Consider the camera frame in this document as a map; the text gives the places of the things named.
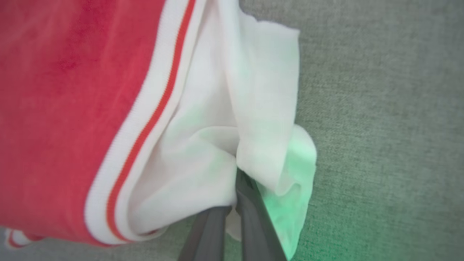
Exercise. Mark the grey fabric sofa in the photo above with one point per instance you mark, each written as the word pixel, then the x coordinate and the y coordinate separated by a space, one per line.
pixel 380 108

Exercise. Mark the red white striped garment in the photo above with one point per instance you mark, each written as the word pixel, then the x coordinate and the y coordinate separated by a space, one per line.
pixel 54 108

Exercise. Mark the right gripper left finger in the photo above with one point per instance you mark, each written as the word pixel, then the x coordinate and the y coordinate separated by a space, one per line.
pixel 208 239

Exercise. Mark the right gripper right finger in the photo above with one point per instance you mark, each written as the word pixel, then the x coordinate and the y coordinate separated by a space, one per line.
pixel 253 224

